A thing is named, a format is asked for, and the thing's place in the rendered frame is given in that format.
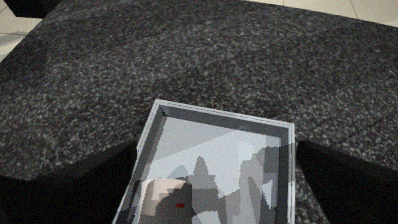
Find white cylinder with two slots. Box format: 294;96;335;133
137;179;192;224

